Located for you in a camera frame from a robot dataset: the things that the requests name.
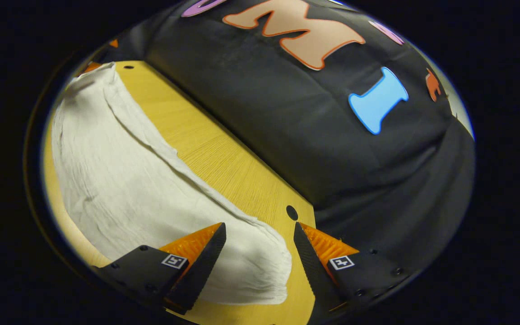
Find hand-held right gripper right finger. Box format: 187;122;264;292
293;221;406;313

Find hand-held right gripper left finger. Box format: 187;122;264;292
92;222;227;316

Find white jeans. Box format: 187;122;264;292
51;62;293;306

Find black backdrop cloth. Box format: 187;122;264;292
102;0;476;276

